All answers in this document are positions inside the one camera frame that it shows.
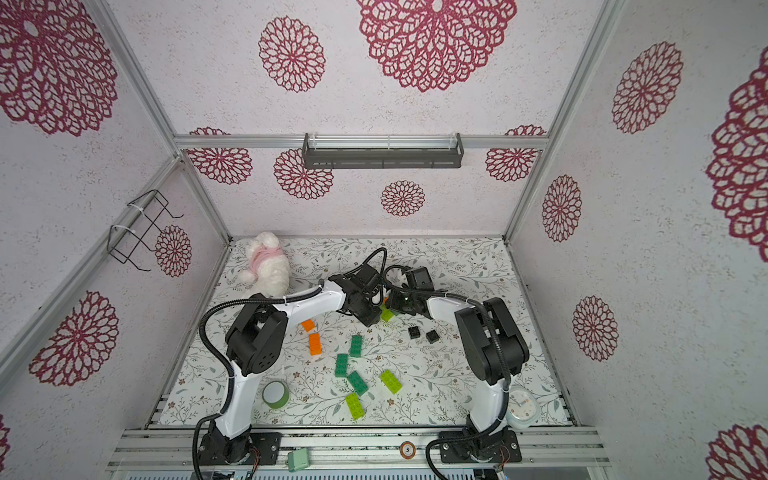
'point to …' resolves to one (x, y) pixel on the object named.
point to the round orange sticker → (407, 448)
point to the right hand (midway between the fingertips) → (383, 298)
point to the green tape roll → (275, 394)
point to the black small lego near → (432, 336)
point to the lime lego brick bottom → (355, 406)
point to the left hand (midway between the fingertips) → (372, 316)
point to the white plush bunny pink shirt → (267, 273)
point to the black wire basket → (122, 241)
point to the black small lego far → (414, 332)
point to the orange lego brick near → (315, 344)
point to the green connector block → (298, 459)
